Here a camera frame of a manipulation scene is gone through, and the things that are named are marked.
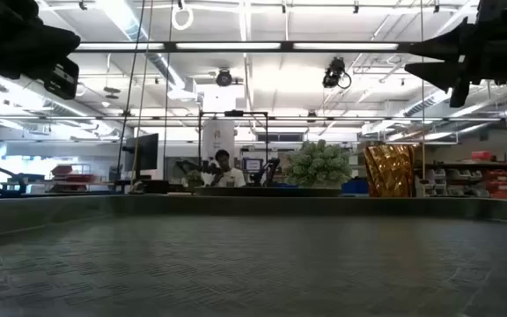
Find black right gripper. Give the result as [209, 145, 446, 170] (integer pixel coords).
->
[396, 18, 507, 109]

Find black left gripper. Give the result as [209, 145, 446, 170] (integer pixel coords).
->
[0, 0, 81, 83]

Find shelf with storage bins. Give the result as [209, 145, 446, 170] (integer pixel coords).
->
[414, 151, 507, 201]

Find red storage bins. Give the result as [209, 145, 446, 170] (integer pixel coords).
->
[49, 164, 99, 187]

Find green artificial plant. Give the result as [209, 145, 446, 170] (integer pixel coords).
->
[283, 139, 353, 188]

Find black computer monitor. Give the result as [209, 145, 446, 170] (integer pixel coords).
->
[122, 132, 160, 173]

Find black round ceiling fixture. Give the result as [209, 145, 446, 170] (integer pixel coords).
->
[215, 69, 234, 88]

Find person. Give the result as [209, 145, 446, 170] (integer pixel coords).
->
[210, 149, 248, 188]

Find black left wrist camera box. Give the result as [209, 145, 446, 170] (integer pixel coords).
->
[44, 56, 80, 100]

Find black overhead camera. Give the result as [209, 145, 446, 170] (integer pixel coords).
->
[321, 56, 353, 90]

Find white looped cable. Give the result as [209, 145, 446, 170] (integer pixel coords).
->
[171, 3, 195, 32]

